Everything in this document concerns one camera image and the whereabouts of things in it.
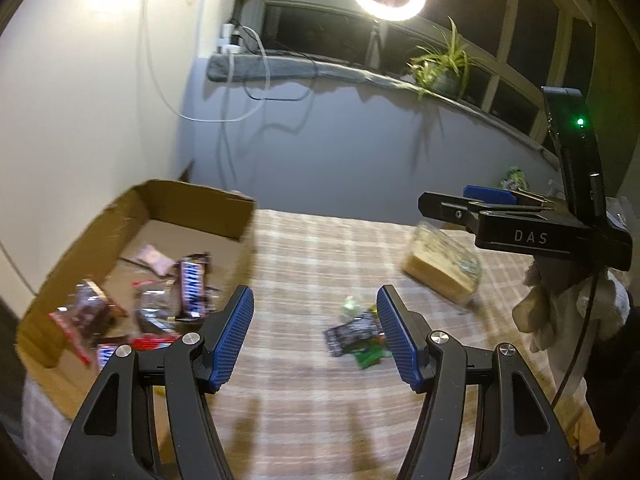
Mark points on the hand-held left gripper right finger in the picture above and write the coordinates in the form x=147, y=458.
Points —
x=397, y=340

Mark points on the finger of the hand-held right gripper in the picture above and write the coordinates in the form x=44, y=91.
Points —
x=487, y=193
x=445, y=207

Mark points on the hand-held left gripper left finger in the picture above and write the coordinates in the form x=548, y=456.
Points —
x=232, y=340

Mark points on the green snack packet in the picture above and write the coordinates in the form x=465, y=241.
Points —
x=370, y=358

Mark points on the small dark snack packet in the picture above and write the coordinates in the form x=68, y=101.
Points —
x=350, y=332

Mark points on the brown chocolate bar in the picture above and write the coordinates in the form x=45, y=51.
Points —
x=192, y=285

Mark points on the clear dark candy packet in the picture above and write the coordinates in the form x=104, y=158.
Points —
x=155, y=307

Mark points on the pink snack packet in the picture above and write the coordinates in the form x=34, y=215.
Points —
x=152, y=257

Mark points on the small chocolate bar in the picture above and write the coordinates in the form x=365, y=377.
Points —
x=106, y=355

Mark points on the brown cardboard box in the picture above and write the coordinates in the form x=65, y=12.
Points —
x=210, y=210

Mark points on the red-edged dark candy packet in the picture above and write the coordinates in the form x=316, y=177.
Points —
x=82, y=315

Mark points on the person's right forearm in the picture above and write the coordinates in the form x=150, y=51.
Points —
x=617, y=385

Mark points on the person's right hand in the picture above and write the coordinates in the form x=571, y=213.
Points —
x=540, y=310

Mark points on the green curtain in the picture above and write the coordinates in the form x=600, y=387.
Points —
x=617, y=110

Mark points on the checked tablecloth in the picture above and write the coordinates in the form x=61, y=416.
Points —
x=310, y=260

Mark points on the potted spider plant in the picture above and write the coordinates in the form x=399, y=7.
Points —
x=445, y=80

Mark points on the black light tripod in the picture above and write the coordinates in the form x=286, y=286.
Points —
x=374, y=45

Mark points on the grey windowsill cloth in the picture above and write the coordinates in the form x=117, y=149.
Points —
x=280, y=65

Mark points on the white cabinet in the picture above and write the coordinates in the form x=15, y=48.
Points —
x=100, y=110

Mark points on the white power strip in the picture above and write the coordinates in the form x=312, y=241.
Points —
x=230, y=49

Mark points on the white window frame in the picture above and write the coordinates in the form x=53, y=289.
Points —
x=310, y=2

